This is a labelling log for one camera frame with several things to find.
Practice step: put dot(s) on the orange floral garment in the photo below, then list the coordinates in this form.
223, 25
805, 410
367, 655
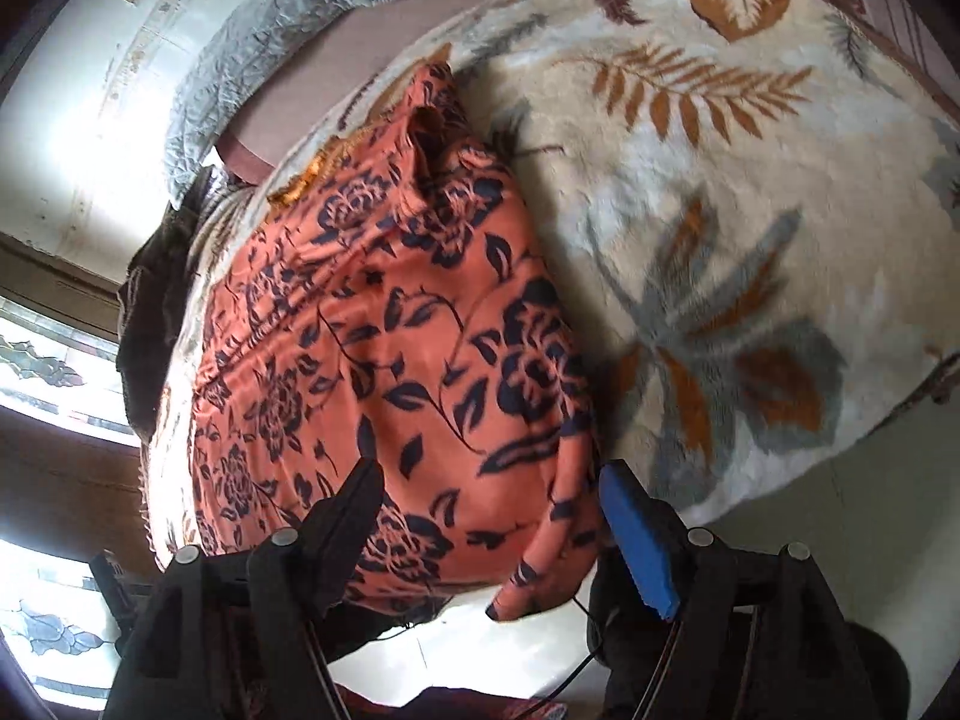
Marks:
375, 315

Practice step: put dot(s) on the grey quilted pillow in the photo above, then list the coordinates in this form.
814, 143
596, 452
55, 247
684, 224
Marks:
262, 52

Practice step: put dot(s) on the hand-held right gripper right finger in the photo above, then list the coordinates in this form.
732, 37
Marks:
637, 540

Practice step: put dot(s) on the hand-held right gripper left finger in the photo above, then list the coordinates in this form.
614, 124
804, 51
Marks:
352, 510

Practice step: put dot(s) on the brown fleece garment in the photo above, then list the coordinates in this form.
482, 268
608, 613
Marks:
150, 315

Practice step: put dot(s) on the leaf print blanket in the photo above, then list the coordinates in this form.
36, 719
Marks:
675, 240

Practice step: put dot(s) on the stained glass door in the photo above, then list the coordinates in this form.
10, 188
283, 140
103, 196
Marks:
37, 367

